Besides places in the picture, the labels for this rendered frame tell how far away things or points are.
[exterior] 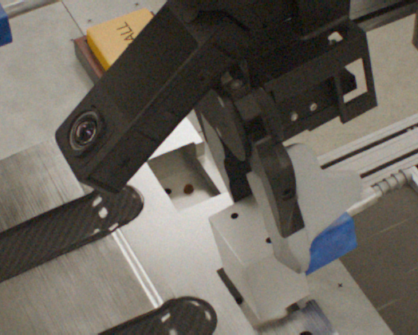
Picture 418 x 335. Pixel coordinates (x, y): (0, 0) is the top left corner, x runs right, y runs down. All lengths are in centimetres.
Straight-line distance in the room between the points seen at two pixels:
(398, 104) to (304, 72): 152
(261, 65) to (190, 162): 25
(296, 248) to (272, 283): 5
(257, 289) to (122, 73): 17
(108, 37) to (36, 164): 20
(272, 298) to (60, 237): 16
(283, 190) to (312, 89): 6
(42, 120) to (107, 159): 39
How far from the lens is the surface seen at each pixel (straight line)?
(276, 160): 54
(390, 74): 211
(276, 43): 55
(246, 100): 53
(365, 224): 159
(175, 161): 77
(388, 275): 154
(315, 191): 59
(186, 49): 52
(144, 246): 71
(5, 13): 81
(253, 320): 70
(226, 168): 63
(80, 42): 96
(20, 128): 92
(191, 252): 70
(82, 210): 74
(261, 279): 63
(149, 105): 52
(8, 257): 73
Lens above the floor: 146
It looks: 49 degrees down
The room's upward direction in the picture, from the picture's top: 5 degrees counter-clockwise
